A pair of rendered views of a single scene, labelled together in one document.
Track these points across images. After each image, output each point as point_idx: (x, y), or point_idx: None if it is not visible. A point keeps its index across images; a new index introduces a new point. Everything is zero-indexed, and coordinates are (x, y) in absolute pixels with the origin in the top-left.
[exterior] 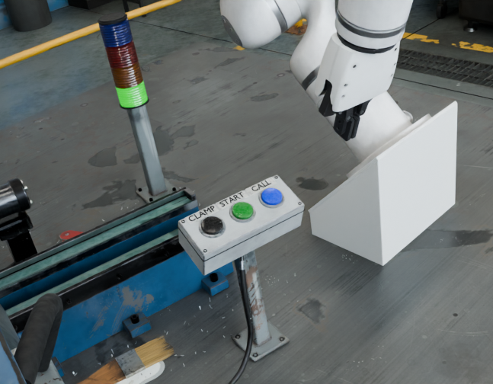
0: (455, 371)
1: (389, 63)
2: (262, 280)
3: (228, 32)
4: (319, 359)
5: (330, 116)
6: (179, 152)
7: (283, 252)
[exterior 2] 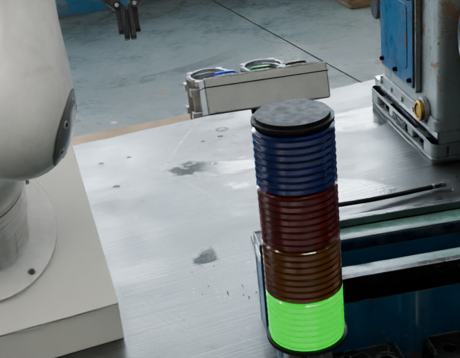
0: (142, 196)
1: None
2: (234, 297)
3: (73, 126)
4: (234, 221)
5: (26, 197)
6: None
7: (182, 324)
